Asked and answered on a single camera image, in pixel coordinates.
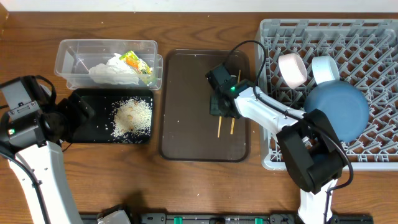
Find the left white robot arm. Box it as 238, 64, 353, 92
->
1, 75, 94, 223

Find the grey dishwasher rack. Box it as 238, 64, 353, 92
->
255, 19, 397, 171

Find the white tissue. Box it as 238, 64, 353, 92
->
88, 53, 140, 85

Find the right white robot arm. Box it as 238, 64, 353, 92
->
205, 64, 349, 223

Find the clear plastic bin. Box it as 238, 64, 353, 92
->
54, 39, 163, 90

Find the black plastic bin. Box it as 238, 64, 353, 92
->
71, 89, 154, 143

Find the dark brown tray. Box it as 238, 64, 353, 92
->
159, 49, 250, 162

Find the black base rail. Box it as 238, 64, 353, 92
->
79, 205, 374, 224

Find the light blue bowl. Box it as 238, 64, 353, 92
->
312, 55, 340, 85

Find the dark blue plate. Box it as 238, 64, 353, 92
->
303, 80, 369, 142

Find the yellow green snack wrapper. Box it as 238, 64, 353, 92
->
119, 50, 153, 74

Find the rice food waste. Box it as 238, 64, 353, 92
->
110, 96, 153, 144

